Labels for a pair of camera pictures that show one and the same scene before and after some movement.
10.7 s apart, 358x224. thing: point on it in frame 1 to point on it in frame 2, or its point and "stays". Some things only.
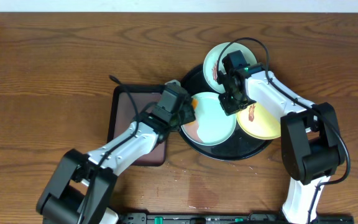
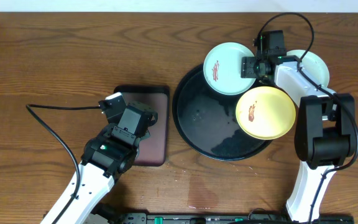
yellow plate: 261,121 stays
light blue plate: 212,126 to 313,65
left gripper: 187,112 to 148,133
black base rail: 225,218 stays
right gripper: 229,109 to 247,67
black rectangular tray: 123,114 stays
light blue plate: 212,58 stays
